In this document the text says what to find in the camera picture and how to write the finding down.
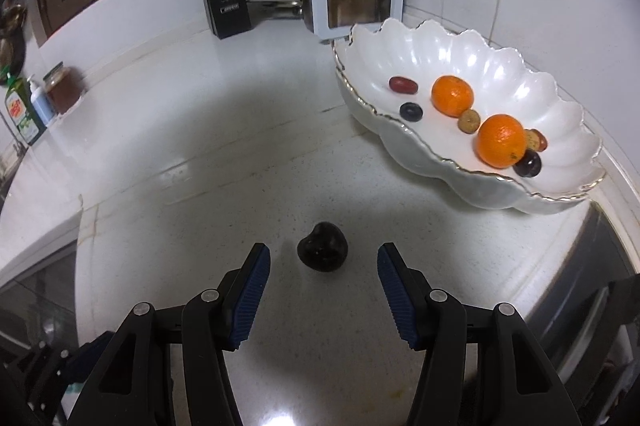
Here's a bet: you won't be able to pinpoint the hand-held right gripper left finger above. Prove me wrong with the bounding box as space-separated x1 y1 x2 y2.
65 243 272 426

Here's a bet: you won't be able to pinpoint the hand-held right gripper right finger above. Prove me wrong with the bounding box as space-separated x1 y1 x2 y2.
377 243 583 426

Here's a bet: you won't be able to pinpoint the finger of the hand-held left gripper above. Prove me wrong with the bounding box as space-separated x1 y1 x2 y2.
60 330 118 389
10 338 71 414

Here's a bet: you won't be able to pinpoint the dark heart-shaped cherry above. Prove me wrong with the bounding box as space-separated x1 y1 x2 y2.
296 221 351 275

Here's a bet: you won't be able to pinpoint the orange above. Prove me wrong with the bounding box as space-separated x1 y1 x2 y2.
431 75 475 118
475 113 527 169

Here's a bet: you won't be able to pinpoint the white scalloped bowl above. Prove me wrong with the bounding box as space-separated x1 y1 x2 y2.
332 17 607 214

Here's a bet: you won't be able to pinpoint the green dish soap bottle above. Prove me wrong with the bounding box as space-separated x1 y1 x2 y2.
5 79 46 146

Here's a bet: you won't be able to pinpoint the blue white pump bottle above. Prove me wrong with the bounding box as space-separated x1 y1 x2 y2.
27 76 56 127

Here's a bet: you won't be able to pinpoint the glass jar brown contents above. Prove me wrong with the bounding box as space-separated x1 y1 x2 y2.
42 62 83 114

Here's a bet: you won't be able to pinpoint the steel cooking pot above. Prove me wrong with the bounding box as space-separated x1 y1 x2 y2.
327 0 396 27

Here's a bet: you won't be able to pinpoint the dark hanging pan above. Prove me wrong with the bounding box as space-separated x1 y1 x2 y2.
0 0 28 82

